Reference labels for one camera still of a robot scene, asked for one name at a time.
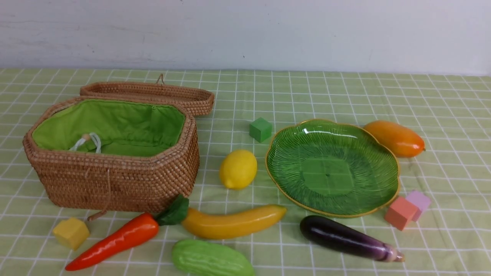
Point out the orange-pink wooden cube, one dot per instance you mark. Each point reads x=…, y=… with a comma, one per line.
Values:
x=400, y=213

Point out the green glass leaf plate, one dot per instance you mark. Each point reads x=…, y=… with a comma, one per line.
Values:
x=333, y=169

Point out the yellow wooden block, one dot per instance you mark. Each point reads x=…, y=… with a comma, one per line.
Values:
x=71, y=233

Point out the orange plastic mango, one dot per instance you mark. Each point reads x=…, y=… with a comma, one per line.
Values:
x=402, y=141

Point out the purple plastic eggplant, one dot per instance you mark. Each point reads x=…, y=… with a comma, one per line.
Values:
x=336, y=236

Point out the orange plastic carrot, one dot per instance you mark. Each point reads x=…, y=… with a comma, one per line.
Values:
x=134, y=233

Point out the green plastic bitter gourd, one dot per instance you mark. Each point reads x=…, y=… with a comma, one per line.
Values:
x=202, y=258

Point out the green wooden cube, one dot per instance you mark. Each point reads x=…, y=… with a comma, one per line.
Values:
x=260, y=129

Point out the lilac wooden cube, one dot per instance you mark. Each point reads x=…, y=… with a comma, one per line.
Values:
x=420, y=200

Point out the brown woven wicker basket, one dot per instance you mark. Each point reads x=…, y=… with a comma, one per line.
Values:
x=114, y=154

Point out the yellow plastic lemon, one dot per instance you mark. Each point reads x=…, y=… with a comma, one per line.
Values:
x=238, y=169

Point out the yellow plastic banana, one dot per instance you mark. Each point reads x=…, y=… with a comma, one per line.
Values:
x=229, y=226

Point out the woven wicker basket lid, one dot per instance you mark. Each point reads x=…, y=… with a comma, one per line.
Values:
x=195, y=101

